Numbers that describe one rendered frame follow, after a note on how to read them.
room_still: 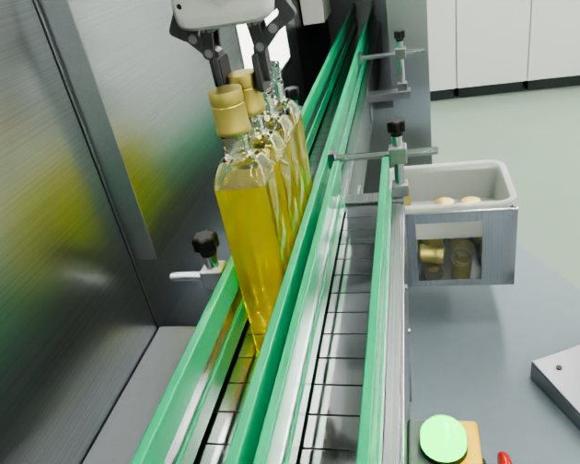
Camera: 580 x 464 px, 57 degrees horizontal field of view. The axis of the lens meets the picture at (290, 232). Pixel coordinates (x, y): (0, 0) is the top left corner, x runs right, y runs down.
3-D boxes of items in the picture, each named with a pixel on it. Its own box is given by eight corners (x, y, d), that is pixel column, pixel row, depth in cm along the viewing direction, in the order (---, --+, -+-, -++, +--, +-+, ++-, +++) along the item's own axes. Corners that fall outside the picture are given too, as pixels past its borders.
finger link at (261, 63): (244, 27, 53) (258, 93, 56) (275, 22, 52) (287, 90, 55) (252, 20, 55) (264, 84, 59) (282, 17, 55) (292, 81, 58)
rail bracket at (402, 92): (365, 117, 149) (356, 34, 138) (426, 111, 145) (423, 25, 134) (364, 123, 145) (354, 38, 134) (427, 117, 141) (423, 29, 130)
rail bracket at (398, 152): (335, 193, 90) (326, 122, 84) (438, 186, 86) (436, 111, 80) (333, 202, 88) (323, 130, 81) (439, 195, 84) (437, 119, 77)
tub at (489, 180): (387, 205, 110) (383, 167, 106) (502, 198, 105) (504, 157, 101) (384, 251, 96) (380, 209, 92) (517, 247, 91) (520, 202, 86)
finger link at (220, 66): (183, 36, 54) (200, 99, 58) (212, 31, 54) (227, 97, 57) (193, 29, 57) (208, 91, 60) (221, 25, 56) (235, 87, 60)
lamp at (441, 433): (419, 427, 55) (418, 407, 53) (465, 429, 54) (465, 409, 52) (420, 466, 51) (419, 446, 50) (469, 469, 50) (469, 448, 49)
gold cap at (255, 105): (239, 108, 61) (230, 69, 59) (269, 105, 60) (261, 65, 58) (230, 119, 58) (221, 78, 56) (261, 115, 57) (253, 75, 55)
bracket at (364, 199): (351, 227, 93) (346, 192, 90) (406, 225, 91) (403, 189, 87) (349, 238, 90) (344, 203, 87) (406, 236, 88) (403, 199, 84)
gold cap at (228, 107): (244, 136, 52) (235, 92, 50) (212, 138, 53) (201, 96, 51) (255, 123, 55) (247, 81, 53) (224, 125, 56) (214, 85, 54)
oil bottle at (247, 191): (259, 298, 69) (221, 145, 58) (301, 297, 68) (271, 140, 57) (249, 328, 64) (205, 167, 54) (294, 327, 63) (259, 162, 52)
